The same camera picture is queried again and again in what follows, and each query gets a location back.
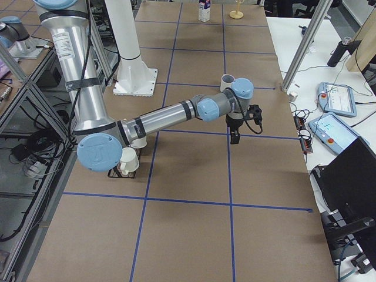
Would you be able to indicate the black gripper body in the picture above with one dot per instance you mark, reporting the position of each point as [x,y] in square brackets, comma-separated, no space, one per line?
[234,125]

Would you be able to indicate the white bowl on rack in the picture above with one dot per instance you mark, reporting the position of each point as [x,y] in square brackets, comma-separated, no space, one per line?
[139,143]

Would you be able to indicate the far teach pendant tablet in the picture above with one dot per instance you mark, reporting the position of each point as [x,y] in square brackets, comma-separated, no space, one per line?
[338,99]

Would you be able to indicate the wooden cup tree stand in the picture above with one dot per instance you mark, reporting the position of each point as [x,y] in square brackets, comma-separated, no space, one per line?
[237,13]

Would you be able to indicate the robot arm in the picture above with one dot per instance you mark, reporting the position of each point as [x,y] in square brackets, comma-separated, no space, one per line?
[103,139]
[17,39]

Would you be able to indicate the black water bottle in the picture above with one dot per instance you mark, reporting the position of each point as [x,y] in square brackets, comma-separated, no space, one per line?
[339,51]

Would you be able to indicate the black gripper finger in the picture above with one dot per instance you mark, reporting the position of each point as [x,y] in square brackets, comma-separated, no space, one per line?
[236,138]
[232,138]

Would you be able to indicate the blue white milk carton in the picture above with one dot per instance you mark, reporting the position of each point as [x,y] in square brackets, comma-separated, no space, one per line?
[204,10]

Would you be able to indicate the white handled mug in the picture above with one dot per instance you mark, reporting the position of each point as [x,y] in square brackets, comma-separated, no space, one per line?
[226,81]

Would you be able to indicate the aluminium frame post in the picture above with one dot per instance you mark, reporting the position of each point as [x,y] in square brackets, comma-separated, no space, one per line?
[315,23]

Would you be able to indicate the brown paper table cover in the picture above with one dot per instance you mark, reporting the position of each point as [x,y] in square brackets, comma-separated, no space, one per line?
[199,208]

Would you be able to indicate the white mug on rack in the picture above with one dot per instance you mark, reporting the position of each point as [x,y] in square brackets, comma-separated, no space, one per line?
[129,161]

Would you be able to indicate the black laptop monitor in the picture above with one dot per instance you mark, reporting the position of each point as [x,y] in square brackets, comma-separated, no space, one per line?
[347,185]

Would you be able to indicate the near teach pendant tablet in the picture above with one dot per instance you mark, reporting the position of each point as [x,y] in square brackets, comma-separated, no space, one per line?
[333,132]

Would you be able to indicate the black wire dish rack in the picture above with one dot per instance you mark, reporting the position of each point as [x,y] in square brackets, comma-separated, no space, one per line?
[115,172]

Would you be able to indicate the teach pendant tablet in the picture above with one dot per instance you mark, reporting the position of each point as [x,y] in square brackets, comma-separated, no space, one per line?
[338,99]
[333,132]

